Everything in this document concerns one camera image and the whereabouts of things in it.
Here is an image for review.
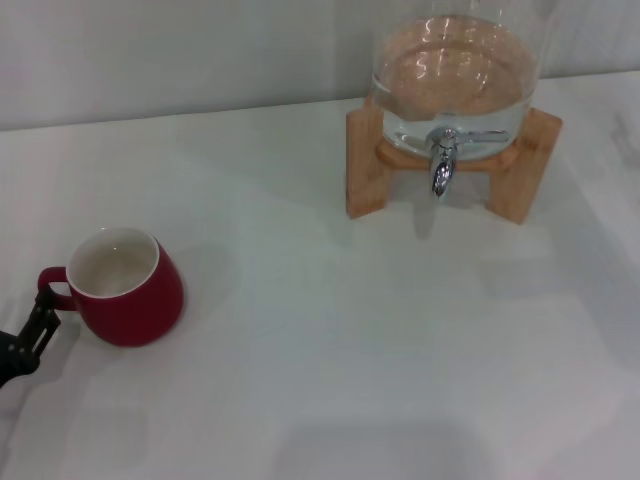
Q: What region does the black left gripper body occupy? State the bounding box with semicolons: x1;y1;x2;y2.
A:
0;327;42;391

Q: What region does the red ceramic cup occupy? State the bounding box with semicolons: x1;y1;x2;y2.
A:
36;224;185;347

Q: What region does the wooden dispenser stand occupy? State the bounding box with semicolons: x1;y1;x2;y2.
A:
344;92;564;224

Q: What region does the glass water dispenser jar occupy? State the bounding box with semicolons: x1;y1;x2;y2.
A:
370;0;544;164

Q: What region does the chrome faucet tap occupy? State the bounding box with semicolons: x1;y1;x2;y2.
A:
424;127;510;200

